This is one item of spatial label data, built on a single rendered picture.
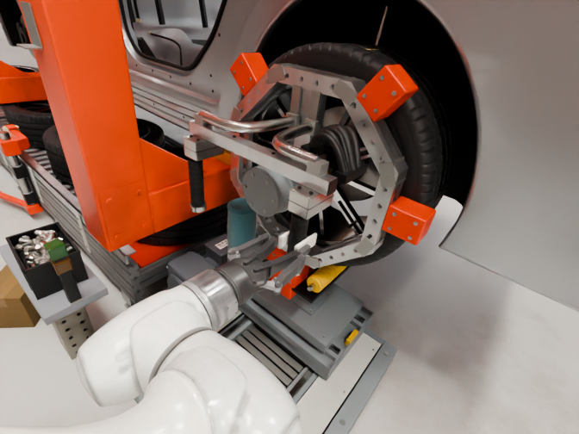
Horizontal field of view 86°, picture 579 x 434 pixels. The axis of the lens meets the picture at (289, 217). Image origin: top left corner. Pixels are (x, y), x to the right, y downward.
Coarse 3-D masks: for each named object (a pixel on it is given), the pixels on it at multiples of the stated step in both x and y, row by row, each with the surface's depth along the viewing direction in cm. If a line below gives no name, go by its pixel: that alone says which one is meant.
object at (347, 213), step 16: (288, 96) 95; (272, 112) 99; (336, 160) 88; (336, 192) 92; (368, 192) 85; (352, 208) 92; (288, 224) 108; (320, 224) 101; (336, 224) 111; (320, 240) 101; (336, 240) 98
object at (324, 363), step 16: (256, 304) 137; (256, 320) 134; (272, 320) 130; (352, 320) 132; (368, 320) 133; (272, 336) 130; (288, 336) 122; (352, 336) 124; (304, 352) 119; (320, 352) 120; (336, 352) 118; (320, 368) 116
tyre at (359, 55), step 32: (320, 64) 78; (352, 64) 73; (384, 64) 71; (416, 96) 71; (416, 128) 69; (448, 128) 82; (416, 160) 72; (448, 160) 82; (416, 192) 74; (384, 256) 88
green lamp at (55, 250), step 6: (54, 240) 82; (60, 240) 82; (48, 246) 80; (54, 246) 80; (60, 246) 81; (48, 252) 79; (54, 252) 80; (60, 252) 81; (66, 252) 82; (54, 258) 81
